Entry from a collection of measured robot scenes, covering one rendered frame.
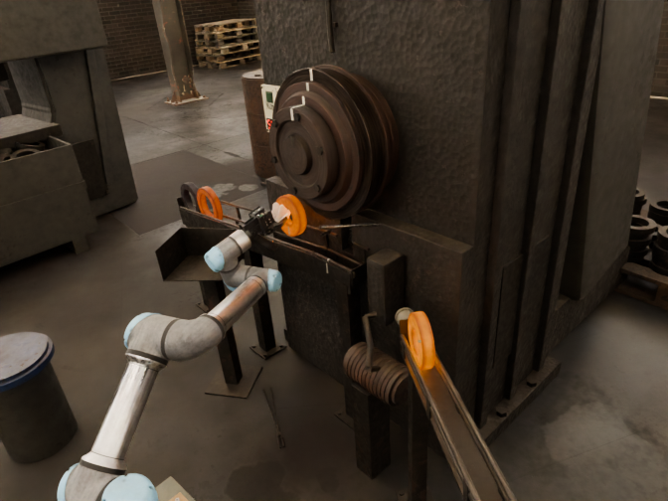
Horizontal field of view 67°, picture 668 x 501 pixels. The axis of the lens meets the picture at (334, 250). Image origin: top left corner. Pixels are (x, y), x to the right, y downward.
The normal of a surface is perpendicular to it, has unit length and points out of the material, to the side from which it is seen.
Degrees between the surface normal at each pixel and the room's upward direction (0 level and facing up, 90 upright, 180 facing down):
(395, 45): 90
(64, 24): 90
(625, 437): 0
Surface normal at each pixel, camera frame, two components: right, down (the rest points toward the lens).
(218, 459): -0.07, -0.88
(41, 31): 0.77, 0.26
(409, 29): -0.74, 0.36
